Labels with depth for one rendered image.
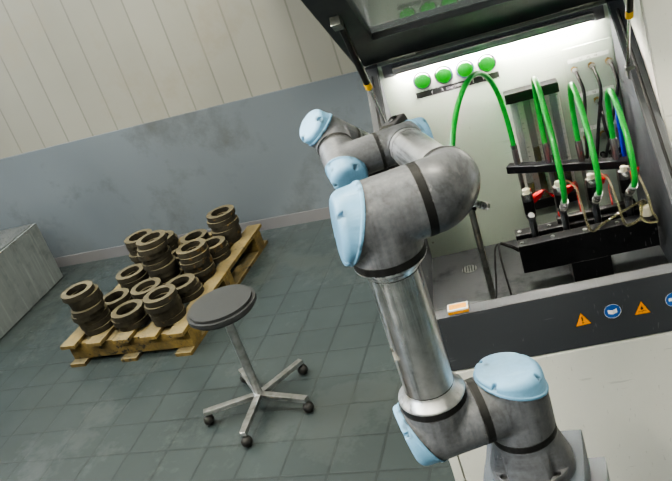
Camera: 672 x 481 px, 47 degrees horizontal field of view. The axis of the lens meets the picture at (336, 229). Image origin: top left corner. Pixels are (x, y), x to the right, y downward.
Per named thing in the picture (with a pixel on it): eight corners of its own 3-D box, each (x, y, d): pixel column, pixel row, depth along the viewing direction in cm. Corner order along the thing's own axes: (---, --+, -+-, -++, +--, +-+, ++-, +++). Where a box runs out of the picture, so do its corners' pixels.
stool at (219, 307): (226, 381, 369) (183, 284, 347) (328, 366, 354) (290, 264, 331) (191, 456, 325) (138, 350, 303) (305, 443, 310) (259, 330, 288)
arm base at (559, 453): (577, 495, 133) (567, 452, 129) (489, 499, 138) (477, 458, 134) (574, 434, 145) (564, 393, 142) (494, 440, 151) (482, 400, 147)
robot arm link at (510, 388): (568, 433, 132) (554, 371, 127) (495, 461, 132) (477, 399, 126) (540, 394, 143) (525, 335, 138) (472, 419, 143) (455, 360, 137)
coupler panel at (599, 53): (582, 159, 217) (562, 53, 204) (580, 154, 220) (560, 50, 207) (630, 147, 214) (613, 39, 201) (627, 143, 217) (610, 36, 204)
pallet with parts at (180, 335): (269, 240, 504) (246, 181, 487) (198, 354, 400) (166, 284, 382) (160, 259, 532) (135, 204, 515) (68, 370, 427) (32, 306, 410)
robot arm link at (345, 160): (382, 153, 147) (366, 120, 154) (327, 173, 146) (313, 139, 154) (389, 183, 152) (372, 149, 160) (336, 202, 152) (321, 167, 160)
